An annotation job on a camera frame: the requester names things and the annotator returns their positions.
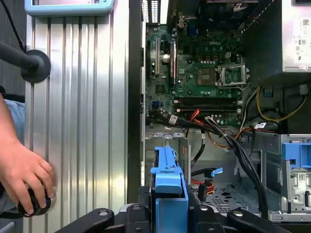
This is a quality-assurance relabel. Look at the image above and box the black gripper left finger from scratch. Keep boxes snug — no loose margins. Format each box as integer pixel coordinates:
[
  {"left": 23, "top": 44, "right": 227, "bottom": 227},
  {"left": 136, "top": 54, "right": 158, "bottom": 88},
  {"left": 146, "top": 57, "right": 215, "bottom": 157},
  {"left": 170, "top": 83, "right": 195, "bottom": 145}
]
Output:
[{"left": 55, "top": 186, "right": 156, "bottom": 233}]

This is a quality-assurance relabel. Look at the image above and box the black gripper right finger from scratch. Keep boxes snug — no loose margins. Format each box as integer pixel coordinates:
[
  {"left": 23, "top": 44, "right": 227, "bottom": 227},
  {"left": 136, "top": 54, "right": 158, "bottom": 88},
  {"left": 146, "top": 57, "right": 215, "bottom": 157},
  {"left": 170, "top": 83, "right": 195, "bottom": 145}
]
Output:
[{"left": 188, "top": 188, "right": 292, "bottom": 233}]

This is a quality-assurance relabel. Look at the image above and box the red yellow disk power wire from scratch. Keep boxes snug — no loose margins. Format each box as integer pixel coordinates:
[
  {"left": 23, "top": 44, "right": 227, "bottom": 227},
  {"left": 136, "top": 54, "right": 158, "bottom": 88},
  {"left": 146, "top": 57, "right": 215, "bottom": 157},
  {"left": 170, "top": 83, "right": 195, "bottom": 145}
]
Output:
[{"left": 191, "top": 179, "right": 215, "bottom": 202}]

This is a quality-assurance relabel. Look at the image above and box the hard disk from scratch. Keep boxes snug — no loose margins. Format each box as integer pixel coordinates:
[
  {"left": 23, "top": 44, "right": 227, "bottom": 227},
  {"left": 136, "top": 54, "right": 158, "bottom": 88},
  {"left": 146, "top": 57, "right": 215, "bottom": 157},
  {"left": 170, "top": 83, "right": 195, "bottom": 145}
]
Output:
[{"left": 149, "top": 145, "right": 192, "bottom": 233}]

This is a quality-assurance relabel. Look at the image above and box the round black tool blue ring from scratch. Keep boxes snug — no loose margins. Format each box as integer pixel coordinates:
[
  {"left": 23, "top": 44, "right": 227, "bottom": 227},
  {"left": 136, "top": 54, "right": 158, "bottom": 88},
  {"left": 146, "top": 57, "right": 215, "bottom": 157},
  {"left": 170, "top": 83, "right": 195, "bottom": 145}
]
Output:
[{"left": 17, "top": 188, "right": 57, "bottom": 218}]

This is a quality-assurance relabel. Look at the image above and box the metal disk bay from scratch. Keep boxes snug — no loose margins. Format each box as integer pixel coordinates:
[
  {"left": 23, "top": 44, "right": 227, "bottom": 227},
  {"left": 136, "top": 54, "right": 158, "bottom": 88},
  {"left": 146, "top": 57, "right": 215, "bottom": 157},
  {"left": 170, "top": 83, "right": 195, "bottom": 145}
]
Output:
[{"left": 144, "top": 132, "right": 191, "bottom": 187}]

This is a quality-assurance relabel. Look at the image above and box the black RAM slot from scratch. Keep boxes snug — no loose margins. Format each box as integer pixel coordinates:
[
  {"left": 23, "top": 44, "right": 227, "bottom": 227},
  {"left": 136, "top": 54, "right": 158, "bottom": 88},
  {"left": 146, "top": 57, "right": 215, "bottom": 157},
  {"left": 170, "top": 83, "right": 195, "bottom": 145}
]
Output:
[
  {"left": 174, "top": 97, "right": 242, "bottom": 101},
  {"left": 174, "top": 105, "right": 242, "bottom": 110},
  {"left": 174, "top": 109, "right": 242, "bottom": 114},
  {"left": 174, "top": 100, "right": 242, "bottom": 106}
]

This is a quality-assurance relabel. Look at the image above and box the black expansion slot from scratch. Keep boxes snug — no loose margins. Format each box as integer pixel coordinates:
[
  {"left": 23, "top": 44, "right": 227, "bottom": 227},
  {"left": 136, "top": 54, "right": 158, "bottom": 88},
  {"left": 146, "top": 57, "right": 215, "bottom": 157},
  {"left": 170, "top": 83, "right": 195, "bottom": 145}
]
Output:
[{"left": 169, "top": 40, "right": 177, "bottom": 86}]

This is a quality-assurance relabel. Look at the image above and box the pale tan expansion slot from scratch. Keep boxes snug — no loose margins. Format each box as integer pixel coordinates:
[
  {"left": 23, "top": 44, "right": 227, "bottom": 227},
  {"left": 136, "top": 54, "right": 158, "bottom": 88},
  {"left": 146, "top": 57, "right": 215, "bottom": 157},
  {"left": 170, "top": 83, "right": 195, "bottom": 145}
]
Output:
[{"left": 155, "top": 37, "right": 161, "bottom": 75}]

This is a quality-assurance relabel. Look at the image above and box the person's hand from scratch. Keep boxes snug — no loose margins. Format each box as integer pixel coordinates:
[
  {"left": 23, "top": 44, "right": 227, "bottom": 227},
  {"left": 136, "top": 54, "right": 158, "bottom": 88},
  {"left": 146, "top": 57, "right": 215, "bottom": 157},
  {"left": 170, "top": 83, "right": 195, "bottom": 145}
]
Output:
[{"left": 0, "top": 138, "right": 56, "bottom": 215}]

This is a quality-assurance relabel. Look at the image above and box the open black PC case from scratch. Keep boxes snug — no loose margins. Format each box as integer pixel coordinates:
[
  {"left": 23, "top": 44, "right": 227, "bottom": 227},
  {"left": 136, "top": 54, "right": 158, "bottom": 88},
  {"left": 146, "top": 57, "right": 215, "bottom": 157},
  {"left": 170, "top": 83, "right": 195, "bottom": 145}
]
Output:
[{"left": 127, "top": 0, "right": 311, "bottom": 233}]

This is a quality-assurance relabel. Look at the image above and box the blue drive cage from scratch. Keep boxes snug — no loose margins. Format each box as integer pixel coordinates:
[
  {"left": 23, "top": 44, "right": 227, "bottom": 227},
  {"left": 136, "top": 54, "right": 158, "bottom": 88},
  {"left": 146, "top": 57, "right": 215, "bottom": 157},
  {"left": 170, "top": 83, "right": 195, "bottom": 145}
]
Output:
[{"left": 280, "top": 134, "right": 311, "bottom": 222}]

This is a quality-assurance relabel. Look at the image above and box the green motherboard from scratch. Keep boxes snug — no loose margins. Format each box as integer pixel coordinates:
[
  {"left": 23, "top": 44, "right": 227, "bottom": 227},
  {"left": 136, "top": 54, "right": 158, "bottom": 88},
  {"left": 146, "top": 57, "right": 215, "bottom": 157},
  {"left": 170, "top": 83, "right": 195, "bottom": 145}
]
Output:
[{"left": 145, "top": 24, "right": 246, "bottom": 128}]

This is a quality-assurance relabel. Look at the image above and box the CPU socket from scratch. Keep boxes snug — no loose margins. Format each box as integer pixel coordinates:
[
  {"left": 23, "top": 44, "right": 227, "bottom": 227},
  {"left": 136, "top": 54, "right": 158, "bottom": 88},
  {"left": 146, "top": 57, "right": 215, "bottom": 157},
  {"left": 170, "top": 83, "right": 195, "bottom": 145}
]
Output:
[{"left": 217, "top": 64, "right": 251, "bottom": 89}]

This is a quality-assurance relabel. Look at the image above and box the person's blue shirt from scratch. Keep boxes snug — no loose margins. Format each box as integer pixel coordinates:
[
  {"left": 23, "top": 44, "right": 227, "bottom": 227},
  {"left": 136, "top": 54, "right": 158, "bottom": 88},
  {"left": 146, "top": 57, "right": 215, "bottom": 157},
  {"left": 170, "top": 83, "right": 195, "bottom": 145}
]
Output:
[{"left": 4, "top": 99, "right": 26, "bottom": 145}]

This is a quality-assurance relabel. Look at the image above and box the black pole with round foot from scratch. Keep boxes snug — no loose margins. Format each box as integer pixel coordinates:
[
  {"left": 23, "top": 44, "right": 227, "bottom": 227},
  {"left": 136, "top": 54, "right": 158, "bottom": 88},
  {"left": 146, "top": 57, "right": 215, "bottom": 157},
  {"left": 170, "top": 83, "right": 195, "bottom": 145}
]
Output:
[{"left": 0, "top": 40, "right": 52, "bottom": 83}]

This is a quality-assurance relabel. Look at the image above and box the grey power supply box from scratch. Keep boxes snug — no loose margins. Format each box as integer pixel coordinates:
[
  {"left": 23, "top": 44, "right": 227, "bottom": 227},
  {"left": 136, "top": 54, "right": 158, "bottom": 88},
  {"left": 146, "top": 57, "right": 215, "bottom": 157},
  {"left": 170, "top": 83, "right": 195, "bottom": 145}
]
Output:
[{"left": 281, "top": 0, "right": 311, "bottom": 73}]

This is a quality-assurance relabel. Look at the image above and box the black case fan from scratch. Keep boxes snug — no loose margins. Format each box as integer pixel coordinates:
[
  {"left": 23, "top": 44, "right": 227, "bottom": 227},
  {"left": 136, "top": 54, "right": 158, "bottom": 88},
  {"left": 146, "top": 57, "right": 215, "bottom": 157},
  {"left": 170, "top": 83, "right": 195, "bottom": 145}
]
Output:
[{"left": 198, "top": 0, "right": 245, "bottom": 28}]

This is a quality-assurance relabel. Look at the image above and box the pale blue teach pendant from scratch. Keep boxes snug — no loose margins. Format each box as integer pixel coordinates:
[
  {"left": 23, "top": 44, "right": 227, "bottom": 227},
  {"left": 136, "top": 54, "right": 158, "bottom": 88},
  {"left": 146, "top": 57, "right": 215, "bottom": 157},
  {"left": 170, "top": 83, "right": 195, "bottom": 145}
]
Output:
[{"left": 24, "top": 0, "right": 115, "bottom": 17}]

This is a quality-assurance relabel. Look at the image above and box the black wire with blue plug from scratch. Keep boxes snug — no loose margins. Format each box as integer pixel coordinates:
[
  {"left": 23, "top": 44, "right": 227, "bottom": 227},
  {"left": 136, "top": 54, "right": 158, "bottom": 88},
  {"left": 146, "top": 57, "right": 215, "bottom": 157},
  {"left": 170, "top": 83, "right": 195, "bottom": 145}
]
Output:
[{"left": 190, "top": 130, "right": 224, "bottom": 179}]

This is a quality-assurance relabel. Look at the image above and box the black cable bundle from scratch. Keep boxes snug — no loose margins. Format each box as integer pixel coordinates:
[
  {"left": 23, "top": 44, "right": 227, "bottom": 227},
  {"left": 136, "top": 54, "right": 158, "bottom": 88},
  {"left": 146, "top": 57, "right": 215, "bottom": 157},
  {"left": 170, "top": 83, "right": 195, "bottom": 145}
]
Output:
[{"left": 155, "top": 110, "right": 269, "bottom": 220}]

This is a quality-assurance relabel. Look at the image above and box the thin orange wire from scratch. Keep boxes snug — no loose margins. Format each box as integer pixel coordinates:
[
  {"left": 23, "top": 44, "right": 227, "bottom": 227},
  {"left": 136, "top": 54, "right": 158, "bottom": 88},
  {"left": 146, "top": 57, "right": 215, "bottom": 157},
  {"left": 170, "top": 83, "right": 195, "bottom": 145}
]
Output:
[{"left": 189, "top": 109, "right": 257, "bottom": 149}]

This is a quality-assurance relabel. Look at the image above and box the locking lever wire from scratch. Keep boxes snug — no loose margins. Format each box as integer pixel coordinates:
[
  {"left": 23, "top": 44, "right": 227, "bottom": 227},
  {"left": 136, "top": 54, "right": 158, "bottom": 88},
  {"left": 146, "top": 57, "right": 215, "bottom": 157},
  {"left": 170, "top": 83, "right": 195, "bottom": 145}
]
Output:
[{"left": 218, "top": 82, "right": 251, "bottom": 88}]

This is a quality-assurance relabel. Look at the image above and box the black pendant cable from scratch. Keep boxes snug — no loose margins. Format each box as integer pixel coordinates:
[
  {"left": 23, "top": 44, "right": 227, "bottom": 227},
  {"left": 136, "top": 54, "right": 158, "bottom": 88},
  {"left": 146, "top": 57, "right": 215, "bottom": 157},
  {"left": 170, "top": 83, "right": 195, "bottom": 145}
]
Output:
[{"left": 0, "top": 0, "right": 28, "bottom": 53}]

